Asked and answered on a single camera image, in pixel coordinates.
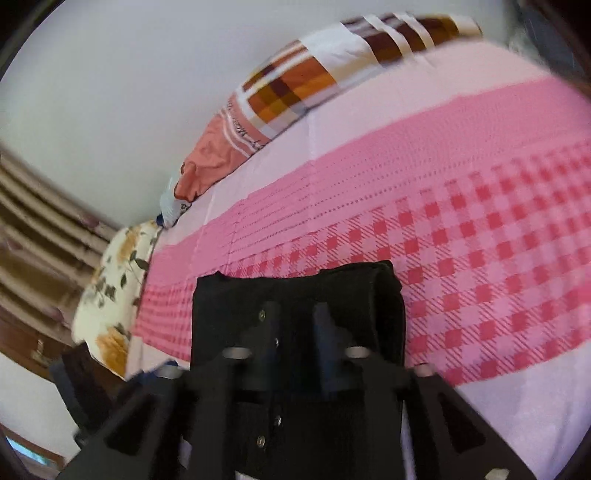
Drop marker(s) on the orange patchwork blanket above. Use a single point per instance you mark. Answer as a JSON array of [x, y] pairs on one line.
[[286, 87]]

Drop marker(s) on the black pants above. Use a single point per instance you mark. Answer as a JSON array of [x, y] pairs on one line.
[[295, 286]]

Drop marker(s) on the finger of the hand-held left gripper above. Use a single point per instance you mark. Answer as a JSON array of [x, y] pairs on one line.
[[85, 387]]

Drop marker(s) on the floral pillow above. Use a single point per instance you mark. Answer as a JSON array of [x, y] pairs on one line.
[[115, 277]]

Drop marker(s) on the light blue striped cloth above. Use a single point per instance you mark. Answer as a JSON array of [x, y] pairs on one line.
[[174, 207]]

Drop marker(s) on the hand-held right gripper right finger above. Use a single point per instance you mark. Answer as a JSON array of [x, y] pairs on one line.
[[324, 341]]

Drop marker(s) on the wooden furniture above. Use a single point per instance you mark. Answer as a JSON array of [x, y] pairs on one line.
[[23, 341]]

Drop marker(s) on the pink checked bedsheet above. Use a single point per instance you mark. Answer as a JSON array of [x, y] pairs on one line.
[[461, 207]]

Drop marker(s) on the brown striped curtain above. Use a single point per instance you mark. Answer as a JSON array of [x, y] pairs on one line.
[[41, 240]]

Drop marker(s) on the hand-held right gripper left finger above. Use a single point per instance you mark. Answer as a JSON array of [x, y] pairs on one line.
[[270, 337]]

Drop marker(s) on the window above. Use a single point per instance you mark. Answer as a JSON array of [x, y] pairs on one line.
[[32, 452]]

